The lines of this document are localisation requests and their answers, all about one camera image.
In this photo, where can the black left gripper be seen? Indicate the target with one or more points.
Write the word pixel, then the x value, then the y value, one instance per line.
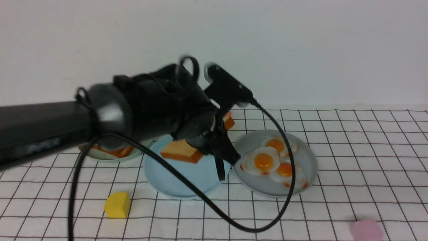
pixel 169 101

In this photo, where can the toast slice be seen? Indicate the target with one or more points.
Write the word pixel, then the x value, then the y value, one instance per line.
pixel 181 151
pixel 120 153

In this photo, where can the fried egg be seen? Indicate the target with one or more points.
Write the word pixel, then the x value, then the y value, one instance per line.
pixel 283 175
pixel 278 144
pixel 261 161

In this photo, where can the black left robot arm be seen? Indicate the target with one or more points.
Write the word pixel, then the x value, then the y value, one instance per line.
pixel 29 132

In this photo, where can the orange foam cube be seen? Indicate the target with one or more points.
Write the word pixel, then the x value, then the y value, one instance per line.
pixel 228 121

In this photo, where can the light blue centre plate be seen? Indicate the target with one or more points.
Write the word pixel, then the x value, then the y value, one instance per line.
pixel 202 174

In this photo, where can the yellow foam block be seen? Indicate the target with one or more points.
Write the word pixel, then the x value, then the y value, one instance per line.
pixel 117 205

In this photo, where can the green-grey bread plate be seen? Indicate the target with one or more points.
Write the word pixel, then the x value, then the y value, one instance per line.
pixel 98 156

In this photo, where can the white black-grid tablecloth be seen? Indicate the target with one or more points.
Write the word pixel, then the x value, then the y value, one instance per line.
pixel 372 165

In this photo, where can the pink foam block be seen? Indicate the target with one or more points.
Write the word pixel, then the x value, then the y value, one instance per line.
pixel 366 230

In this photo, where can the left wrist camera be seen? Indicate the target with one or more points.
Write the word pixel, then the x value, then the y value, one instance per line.
pixel 224 89

